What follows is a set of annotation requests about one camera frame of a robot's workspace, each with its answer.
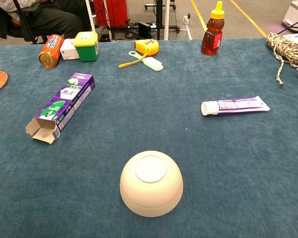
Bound yellow tape measure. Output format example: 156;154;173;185
118;39;160;69

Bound red cabinet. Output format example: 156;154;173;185
93;0;130;28

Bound blue table cloth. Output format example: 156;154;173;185
0;37;298;238

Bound black chair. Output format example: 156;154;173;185
4;0;48;45

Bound honey bottle yellow cap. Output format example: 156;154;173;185
201;0;225;56

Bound white machine housing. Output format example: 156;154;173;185
281;0;298;33

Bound purple white toothpaste tube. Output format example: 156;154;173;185
201;96;271;117

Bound white power strip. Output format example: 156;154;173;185
183;12;193;40

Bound small white cardboard box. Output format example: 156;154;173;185
60;38;80;61

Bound green container yellow lid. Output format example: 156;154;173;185
73;31;99;62

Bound black wheeled stand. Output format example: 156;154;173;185
144;0;181;41

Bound white upturned bowl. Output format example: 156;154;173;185
119;150;184;218

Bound pale green scrub brush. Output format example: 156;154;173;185
128;51;164;72

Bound coiled beige rope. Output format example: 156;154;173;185
266;32;298;86

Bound black box device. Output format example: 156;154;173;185
138;21;152;39

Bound orange metal can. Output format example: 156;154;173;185
38;34;65;68

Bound purple toothpaste carton box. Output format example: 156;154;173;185
25;72;96;145

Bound seated person dark trousers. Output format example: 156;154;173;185
0;0;83;42

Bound white metal pole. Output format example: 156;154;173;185
85;0;96;33
163;0;170;41

